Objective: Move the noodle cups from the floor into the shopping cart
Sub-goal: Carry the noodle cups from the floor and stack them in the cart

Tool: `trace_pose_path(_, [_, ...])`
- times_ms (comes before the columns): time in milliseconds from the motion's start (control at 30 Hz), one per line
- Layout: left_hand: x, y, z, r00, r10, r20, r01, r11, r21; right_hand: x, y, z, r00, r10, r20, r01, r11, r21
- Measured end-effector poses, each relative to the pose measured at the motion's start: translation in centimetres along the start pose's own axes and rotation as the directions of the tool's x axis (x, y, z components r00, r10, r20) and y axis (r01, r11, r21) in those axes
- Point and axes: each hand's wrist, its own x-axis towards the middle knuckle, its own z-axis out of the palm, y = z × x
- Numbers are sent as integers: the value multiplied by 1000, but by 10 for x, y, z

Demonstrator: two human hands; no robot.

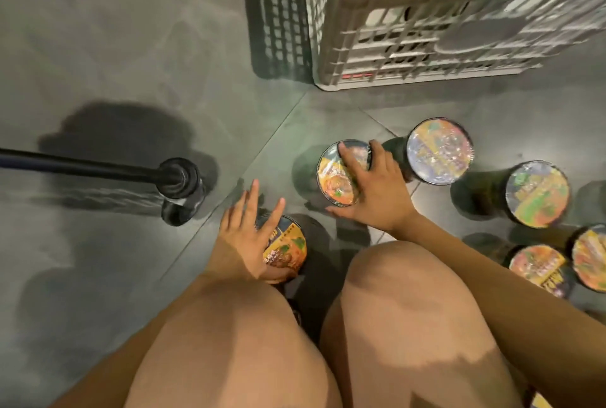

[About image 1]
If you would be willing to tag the black caster wheel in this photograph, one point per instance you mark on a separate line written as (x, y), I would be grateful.
(182, 185)

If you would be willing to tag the person's left leg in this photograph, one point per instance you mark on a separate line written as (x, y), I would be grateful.
(227, 351)

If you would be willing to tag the person's right leg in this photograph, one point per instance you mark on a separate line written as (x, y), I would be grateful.
(407, 322)

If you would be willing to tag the white plastic lattice crate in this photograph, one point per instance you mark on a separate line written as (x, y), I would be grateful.
(426, 38)

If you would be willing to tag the orange lidded noodle cup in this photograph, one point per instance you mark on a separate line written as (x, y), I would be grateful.
(334, 180)
(291, 246)

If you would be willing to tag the person's right middle finger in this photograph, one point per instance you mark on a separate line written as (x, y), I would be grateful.
(377, 154)

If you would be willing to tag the black metal bar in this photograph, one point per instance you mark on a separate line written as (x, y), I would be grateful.
(80, 166)

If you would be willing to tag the person's right forearm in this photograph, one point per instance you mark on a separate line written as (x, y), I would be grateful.
(511, 299)

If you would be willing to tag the person's left hand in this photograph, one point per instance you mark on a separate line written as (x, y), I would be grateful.
(239, 246)

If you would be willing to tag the person's left thumb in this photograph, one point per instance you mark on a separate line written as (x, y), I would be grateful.
(280, 275)

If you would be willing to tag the person's left little finger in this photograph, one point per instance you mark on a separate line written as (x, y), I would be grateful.
(225, 220)

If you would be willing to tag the person's left middle finger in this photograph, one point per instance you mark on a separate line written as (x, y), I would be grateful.
(253, 204)

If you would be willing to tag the person's right thumb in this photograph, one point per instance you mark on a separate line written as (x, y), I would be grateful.
(342, 212)

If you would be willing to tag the group of instant noodle cups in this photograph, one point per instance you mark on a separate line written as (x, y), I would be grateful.
(440, 152)

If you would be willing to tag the person's right hand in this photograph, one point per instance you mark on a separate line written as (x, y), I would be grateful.
(383, 199)

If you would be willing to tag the person's leg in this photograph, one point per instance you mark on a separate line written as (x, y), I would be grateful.
(227, 351)
(407, 322)

